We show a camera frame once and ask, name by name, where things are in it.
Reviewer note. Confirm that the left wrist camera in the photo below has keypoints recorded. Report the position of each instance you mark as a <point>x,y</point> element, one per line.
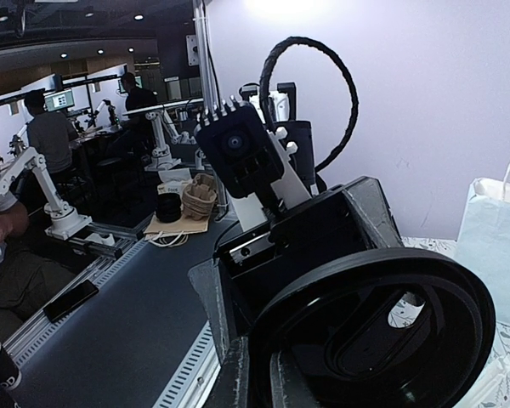
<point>262,170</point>

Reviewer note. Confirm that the black smartphone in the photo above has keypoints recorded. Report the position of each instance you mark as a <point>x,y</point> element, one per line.
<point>69,301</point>

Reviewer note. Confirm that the stack of brown cup carriers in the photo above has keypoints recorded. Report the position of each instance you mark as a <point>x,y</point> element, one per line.
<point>199,197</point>

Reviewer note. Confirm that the light blue paper bag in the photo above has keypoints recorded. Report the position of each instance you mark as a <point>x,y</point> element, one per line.
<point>483,242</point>

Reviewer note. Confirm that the left aluminium frame post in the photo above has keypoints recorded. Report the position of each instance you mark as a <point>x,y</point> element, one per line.
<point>208,75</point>

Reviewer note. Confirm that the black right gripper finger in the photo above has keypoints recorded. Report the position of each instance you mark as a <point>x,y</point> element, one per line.
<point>243,381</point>

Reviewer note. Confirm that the stack of black lids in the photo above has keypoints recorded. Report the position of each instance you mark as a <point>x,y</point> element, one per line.
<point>169,207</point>

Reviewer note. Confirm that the seated person dark shirt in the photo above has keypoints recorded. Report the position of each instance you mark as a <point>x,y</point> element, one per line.
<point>50,133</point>

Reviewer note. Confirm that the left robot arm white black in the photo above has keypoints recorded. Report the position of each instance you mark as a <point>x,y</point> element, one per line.
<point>289,224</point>

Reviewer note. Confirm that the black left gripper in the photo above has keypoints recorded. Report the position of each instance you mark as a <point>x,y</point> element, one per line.
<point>254,266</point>

